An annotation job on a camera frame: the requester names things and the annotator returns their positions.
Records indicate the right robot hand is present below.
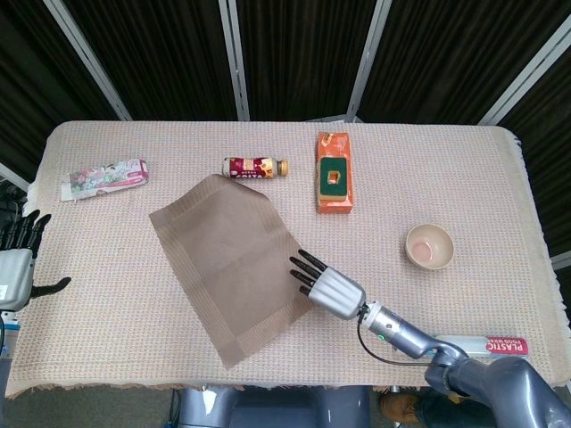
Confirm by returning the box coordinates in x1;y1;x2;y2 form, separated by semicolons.
288;249;367;321

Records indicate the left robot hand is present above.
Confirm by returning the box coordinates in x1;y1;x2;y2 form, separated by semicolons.
0;209;72;311

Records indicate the beige bowl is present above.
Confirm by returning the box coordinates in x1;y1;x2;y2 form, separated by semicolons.
404;222;456;271

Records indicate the brown woven placemat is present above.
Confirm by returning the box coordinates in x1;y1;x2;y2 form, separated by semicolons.
148;173;316;370

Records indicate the orange carton box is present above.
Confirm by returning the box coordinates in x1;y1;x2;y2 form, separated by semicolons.
315;131;356;216

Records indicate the beige woven tablecloth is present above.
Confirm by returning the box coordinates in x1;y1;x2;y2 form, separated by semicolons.
0;119;571;400

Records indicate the brown shoe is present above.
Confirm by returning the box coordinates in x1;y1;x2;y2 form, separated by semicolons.
379;391;423;423

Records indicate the pink floral cardboard box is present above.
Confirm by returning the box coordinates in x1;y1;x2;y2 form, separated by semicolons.
60;158;151;202

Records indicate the grey robot torso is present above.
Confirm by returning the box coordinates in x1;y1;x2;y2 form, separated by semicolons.
171;385;371;428

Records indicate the Costa coffee bottle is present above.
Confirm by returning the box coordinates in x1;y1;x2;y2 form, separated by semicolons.
221;155;290;180

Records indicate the plastic food wrap box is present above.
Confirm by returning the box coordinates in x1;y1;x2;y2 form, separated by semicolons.
434;334;530;362

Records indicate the dark pleated screen panel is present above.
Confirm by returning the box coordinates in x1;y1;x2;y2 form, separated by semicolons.
0;0;121;179
62;0;237;121
499;37;571;259
356;0;571;126
236;0;380;121

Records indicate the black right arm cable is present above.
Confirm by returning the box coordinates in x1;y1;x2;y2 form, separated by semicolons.
355;309;450;370

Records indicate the white screen frame post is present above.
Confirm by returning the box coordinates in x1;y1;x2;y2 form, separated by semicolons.
0;162;32;191
43;0;133;121
476;17;571;126
345;0;393;122
218;0;251;121

